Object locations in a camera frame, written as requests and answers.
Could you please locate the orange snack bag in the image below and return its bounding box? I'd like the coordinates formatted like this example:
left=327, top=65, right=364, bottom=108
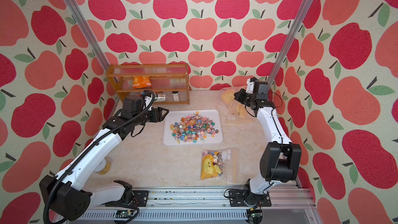
left=132, top=76, right=152, bottom=89

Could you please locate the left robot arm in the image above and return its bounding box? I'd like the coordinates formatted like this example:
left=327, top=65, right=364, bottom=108
left=39, top=90, right=169, bottom=224

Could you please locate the ziploc bag of colourful candies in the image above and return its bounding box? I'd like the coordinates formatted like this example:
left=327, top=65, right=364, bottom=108
left=226, top=105, right=255, bottom=124

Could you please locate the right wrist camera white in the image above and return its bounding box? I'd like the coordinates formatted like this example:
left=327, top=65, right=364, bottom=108
left=246, top=77, right=258, bottom=93

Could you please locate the aluminium corner post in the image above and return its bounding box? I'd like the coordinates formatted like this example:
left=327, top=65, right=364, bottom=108
left=266, top=0, right=314, bottom=88
left=63, top=0, right=109, bottom=71

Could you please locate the ziploc bag of small candies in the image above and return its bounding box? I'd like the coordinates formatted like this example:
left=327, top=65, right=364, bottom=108
left=221, top=88, right=242, bottom=110

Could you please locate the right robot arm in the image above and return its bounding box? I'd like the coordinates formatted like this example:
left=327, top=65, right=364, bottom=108
left=226, top=77, right=302, bottom=208

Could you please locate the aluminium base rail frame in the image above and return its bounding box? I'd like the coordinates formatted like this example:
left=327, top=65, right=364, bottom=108
left=51, top=186, right=321, bottom=224

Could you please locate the ziploc bag of yellow candies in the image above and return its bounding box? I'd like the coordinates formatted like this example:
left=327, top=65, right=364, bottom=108
left=200, top=148, right=238, bottom=183

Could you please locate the poured candies pile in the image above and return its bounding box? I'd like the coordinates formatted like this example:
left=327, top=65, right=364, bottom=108
left=169, top=111, right=221, bottom=144

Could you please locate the wooden shelf rack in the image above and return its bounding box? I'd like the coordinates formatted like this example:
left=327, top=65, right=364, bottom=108
left=106, top=63, right=190, bottom=104

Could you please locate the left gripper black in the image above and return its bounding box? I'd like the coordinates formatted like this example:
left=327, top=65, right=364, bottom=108
left=134, top=106, right=170, bottom=126

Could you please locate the right aluminium corner post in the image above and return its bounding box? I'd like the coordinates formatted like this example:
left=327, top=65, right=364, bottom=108
left=266, top=0, right=314, bottom=88

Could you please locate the white plastic tray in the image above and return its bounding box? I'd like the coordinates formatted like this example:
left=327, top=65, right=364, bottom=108
left=162, top=109, right=224, bottom=147

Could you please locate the green soda can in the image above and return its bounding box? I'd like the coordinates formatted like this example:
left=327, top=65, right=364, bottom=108
left=154, top=92, right=167, bottom=102

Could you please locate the small white bottle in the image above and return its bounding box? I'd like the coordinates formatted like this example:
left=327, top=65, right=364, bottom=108
left=172, top=91, right=180, bottom=102

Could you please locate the left aluminium corner post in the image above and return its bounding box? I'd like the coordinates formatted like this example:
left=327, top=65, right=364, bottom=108
left=63, top=0, right=109, bottom=71

